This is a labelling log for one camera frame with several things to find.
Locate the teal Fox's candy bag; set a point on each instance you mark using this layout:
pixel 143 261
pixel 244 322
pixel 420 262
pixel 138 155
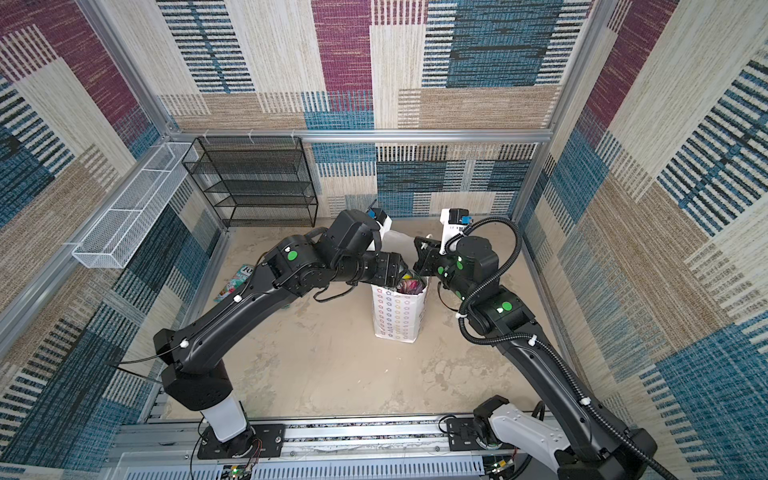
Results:
pixel 240 277

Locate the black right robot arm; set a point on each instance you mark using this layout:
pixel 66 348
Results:
pixel 588 441

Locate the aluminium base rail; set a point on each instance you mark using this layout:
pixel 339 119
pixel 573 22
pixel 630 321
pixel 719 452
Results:
pixel 443 446

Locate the purple Fox's candy bag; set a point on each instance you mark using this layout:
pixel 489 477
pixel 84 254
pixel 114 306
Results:
pixel 411 285

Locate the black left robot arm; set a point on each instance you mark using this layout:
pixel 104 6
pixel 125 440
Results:
pixel 349 251

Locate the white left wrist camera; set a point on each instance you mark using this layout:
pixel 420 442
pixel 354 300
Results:
pixel 382 219

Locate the black mesh shelf rack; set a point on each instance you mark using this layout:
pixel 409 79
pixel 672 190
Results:
pixel 255 180

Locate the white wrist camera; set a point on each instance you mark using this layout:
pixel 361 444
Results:
pixel 454 221
pixel 382 219

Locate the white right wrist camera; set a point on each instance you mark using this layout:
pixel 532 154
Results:
pixel 454 221

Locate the white wire basket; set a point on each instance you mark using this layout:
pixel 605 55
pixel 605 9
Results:
pixel 118 233

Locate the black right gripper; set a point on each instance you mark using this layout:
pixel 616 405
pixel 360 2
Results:
pixel 426 256

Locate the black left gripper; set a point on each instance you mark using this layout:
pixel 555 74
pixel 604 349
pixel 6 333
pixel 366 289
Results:
pixel 389 269

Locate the white paper bag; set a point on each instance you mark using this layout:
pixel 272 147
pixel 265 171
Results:
pixel 397 317

